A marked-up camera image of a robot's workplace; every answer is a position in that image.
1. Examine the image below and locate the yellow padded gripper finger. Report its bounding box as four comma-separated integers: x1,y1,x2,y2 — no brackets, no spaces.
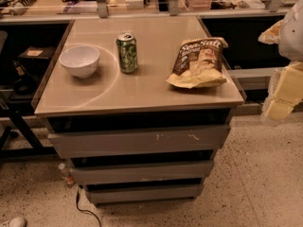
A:
262,61,303,122

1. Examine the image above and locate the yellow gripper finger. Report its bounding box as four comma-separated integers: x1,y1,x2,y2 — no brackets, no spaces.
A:
258,21,282,44

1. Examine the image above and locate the grey bottom drawer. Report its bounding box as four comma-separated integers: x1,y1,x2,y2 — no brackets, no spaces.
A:
85,183,204,204

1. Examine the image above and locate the grey drawer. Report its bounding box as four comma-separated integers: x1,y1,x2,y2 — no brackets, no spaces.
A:
48,125,230,158
85,183,204,204
71,160,214,185

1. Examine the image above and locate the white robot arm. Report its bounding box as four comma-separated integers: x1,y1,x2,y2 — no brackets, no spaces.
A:
258,0,303,125

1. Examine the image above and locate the grey top drawer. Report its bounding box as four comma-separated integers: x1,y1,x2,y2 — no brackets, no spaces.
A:
48,125,230,158

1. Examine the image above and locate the grey middle drawer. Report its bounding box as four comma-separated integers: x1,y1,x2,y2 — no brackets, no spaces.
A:
71,160,214,185

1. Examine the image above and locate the grey drawer cabinet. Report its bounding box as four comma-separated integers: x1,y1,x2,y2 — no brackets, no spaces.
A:
35,16,243,192

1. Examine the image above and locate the sea salt chips bag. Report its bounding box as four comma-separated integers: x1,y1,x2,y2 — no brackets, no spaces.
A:
167,37,228,89

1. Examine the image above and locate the green soda can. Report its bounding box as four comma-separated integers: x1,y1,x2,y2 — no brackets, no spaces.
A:
116,32,137,74

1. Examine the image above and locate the white ceramic bowl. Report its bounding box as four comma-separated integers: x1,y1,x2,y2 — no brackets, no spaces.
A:
59,45,100,79

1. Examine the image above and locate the dark box on shelf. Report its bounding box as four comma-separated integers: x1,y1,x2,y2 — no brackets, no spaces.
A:
19,46,55,60

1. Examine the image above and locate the small clear bottle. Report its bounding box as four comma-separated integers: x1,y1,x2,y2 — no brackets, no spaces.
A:
58,163,75,187

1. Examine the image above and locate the dark bottle under bench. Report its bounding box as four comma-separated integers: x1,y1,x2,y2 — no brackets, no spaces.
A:
11,60,38,96

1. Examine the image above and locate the white object on floor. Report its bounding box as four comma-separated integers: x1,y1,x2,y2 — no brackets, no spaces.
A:
0,217,27,227

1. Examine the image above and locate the black floor cable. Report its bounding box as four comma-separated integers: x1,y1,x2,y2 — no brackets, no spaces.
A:
75,186,103,227

